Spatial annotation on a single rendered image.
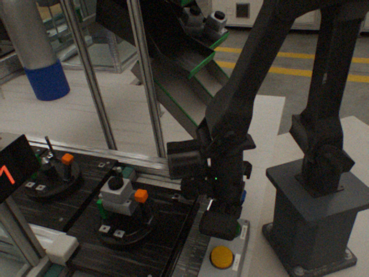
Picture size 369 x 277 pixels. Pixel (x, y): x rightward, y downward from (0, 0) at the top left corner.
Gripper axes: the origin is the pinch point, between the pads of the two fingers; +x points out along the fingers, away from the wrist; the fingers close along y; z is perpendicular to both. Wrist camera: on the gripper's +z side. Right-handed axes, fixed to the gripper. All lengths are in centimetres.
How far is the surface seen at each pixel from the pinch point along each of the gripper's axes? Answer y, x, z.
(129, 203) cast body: 6.3, -4.4, 18.2
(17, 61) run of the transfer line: -81, 9, 138
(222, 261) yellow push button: 8.3, 3.9, -0.6
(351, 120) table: -63, 16, -28
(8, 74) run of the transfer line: -73, 12, 139
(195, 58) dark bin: -30.8, -19.1, 15.5
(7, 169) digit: 16.5, -20.2, 30.4
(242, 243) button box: 2.6, 5.2, -3.4
